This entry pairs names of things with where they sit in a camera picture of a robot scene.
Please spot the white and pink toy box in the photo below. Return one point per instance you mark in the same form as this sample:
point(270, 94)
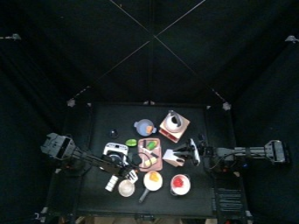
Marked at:
point(170, 156)

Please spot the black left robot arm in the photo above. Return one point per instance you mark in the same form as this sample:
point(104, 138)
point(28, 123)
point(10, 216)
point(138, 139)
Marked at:
point(83, 156)

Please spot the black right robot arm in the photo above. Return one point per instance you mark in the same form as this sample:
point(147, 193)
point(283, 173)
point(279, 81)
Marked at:
point(249, 151)

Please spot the small beige plate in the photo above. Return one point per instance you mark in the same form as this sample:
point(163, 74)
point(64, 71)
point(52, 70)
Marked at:
point(126, 188)

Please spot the orange toy carrot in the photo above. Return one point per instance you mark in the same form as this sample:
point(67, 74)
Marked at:
point(149, 129)

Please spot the wooden toy stand red-sided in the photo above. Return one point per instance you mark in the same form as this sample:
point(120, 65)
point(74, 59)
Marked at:
point(175, 134)

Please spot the white frying pan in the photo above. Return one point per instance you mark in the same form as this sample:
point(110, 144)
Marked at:
point(151, 185)

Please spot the small white block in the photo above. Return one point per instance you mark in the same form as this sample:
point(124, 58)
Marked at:
point(111, 183)

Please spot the yellow sliced toy food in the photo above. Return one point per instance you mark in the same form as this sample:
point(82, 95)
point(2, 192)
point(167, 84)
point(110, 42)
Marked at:
point(149, 162)

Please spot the yellow orange toy food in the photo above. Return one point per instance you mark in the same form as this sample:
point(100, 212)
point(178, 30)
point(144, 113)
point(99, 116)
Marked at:
point(155, 176)

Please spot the pink cutting board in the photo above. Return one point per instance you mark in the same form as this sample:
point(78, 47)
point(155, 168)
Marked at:
point(155, 166)

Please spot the white toy appliance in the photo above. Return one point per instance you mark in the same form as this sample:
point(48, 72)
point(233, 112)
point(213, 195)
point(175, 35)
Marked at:
point(115, 148)

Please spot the green toy vegetable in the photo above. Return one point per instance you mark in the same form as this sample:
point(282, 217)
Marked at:
point(151, 144)

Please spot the red toy food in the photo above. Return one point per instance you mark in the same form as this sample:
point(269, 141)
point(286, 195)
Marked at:
point(178, 182)

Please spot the black toy knife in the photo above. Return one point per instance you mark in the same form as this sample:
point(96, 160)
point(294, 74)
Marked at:
point(150, 151)

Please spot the white bowl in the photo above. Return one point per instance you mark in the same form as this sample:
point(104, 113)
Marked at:
point(181, 186)

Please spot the green toy lime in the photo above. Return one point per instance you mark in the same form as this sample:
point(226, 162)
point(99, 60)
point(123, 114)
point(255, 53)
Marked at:
point(131, 142)

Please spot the grey toy kettle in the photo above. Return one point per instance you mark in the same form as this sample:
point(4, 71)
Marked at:
point(175, 119)

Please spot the blue toy pot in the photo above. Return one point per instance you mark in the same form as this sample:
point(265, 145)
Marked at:
point(144, 127)

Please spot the small dark round object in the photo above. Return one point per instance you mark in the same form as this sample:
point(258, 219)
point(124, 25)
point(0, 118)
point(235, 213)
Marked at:
point(114, 133)

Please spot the white text label sticker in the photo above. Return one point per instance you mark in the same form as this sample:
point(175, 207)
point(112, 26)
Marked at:
point(230, 199)

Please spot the silver frame corner bracket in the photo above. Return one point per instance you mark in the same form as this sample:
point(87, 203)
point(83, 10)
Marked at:
point(291, 38)
point(71, 102)
point(226, 106)
point(15, 37)

